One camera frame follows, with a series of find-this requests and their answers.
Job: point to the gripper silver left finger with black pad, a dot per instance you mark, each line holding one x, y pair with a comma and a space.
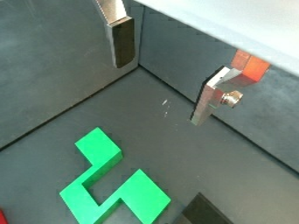
120, 30

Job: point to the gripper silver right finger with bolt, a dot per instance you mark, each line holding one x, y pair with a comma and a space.
220, 88

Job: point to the black angled fixture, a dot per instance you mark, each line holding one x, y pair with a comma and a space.
200, 212

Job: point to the red base board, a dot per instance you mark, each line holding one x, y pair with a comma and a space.
2, 220

